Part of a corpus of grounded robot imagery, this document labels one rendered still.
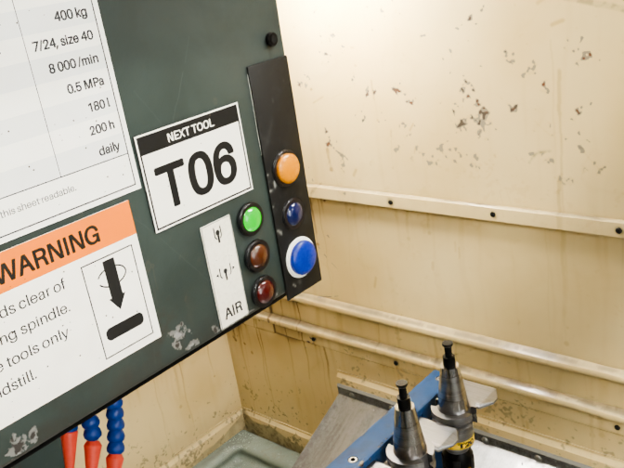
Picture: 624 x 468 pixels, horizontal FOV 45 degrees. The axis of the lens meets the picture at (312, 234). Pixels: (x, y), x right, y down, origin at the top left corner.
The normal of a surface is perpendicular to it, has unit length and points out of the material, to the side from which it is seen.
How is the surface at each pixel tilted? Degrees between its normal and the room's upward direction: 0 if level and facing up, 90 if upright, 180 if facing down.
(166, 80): 90
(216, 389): 90
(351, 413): 24
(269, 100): 90
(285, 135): 90
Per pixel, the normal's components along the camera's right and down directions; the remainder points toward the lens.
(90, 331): 0.75, 0.13
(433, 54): -0.64, 0.36
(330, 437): -0.40, -0.69
